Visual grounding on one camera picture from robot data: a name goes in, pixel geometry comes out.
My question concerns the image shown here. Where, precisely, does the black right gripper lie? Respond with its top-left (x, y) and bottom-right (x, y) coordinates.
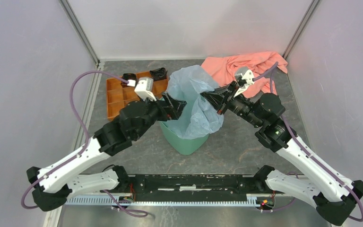
top-left (200, 80), bottom-right (264, 128)

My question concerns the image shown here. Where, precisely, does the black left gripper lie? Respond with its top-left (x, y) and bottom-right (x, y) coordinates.
top-left (135, 91), bottom-right (188, 140)

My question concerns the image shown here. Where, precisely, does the translucent blue trash bag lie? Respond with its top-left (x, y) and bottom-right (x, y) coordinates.
top-left (165, 65), bottom-right (224, 140)

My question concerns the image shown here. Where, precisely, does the green plastic trash bin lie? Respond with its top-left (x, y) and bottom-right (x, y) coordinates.
top-left (159, 122), bottom-right (209, 156)

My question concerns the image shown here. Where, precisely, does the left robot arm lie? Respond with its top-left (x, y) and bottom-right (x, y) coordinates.
top-left (26, 93), bottom-right (187, 211)

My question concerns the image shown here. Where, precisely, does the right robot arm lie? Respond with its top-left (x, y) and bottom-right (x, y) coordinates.
top-left (201, 82), bottom-right (363, 226)

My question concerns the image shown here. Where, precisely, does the pink cloth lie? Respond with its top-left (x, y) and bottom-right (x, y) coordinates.
top-left (201, 51), bottom-right (288, 87)

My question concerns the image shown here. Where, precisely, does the orange compartment tray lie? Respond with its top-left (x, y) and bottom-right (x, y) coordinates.
top-left (106, 71), bottom-right (169, 121)

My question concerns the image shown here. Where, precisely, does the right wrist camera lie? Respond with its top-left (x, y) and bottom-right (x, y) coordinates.
top-left (234, 67), bottom-right (254, 97)

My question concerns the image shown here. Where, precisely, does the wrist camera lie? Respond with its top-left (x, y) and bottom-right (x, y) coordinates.
top-left (134, 77), bottom-right (157, 102)
top-left (234, 67), bottom-right (254, 97)

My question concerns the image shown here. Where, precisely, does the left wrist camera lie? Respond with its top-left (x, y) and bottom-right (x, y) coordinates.
top-left (134, 77), bottom-right (157, 102)

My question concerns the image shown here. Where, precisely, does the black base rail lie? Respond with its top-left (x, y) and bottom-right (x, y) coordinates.
top-left (109, 174), bottom-right (273, 202)

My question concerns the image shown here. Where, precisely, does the white toothed cable strip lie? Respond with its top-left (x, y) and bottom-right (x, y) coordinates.
top-left (64, 194), bottom-right (259, 207)

